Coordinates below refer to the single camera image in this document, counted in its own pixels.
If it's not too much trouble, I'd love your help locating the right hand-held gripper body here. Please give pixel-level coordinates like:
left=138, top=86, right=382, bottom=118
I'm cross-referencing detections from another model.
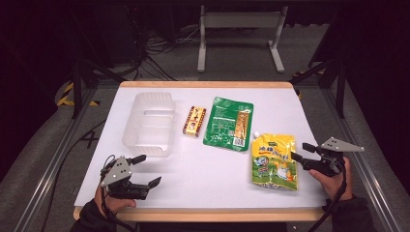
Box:
left=301, top=136, right=366, bottom=178

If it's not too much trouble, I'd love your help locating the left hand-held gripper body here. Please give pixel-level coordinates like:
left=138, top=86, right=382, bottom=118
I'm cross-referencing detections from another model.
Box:
left=99, top=155, right=151, bottom=201

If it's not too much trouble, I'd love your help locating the clear plastic container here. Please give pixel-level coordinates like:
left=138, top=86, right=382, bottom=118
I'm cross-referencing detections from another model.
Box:
left=121, top=92, right=177, bottom=159

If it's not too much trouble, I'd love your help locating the yellow spout pouch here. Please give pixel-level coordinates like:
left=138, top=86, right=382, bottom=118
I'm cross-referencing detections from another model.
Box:
left=250, top=130, right=299, bottom=191

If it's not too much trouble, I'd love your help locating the green gold food packet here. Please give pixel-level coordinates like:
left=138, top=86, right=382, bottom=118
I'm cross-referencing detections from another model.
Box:
left=202, top=96, right=254, bottom=153

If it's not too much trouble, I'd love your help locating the person's right hand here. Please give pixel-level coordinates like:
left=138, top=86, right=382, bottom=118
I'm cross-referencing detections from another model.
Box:
left=308, top=157, right=354, bottom=201

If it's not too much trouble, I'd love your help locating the person's left hand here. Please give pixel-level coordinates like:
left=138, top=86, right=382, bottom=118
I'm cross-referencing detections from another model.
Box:
left=94, top=185, right=137, bottom=218

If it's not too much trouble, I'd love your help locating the black cross tape mark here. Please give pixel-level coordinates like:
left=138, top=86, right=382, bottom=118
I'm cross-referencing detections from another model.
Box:
left=80, top=130, right=100, bottom=150

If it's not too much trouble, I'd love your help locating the black tripod stand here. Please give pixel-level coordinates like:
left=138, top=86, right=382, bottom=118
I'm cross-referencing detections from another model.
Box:
left=66, top=0, right=128, bottom=120
left=288, top=6, right=351, bottom=120

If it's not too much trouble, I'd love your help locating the small red yellow packet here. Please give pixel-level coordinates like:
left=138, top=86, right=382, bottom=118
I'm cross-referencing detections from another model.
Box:
left=182, top=105, right=207, bottom=138

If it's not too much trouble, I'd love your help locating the yellow black hazard tape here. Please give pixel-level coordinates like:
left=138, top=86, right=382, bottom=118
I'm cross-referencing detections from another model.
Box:
left=57, top=81, right=100, bottom=107

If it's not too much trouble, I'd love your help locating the white metal stand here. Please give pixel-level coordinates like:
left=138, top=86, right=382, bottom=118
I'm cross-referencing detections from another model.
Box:
left=196, top=4, right=289, bottom=73

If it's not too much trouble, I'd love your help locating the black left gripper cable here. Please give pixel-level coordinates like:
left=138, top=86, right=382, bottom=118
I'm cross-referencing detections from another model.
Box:
left=99, top=154, right=138, bottom=232

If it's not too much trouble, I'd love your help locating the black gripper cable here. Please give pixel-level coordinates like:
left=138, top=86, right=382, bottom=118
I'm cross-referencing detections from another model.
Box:
left=307, top=160, right=350, bottom=232
left=99, top=154, right=138, bottom=232

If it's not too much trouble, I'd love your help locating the aluminium floor rail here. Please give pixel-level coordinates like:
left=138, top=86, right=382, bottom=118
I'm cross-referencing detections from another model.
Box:
left=13, top=86, right=99, bottom=232
left=321, top=86, right=404, bottom=232

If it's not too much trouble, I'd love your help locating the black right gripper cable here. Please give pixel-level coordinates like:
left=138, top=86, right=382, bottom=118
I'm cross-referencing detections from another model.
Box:
left=307, top=160, right=350, bottom=232

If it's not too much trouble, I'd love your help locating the long black floor cable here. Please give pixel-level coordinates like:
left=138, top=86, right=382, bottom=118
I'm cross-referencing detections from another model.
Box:
left=41, top=119, right=108, bottom=232

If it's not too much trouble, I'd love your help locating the bundle of black floor cables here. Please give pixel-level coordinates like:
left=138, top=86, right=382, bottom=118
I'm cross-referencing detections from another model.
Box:
left=127, top=6, right=201, bottom=82

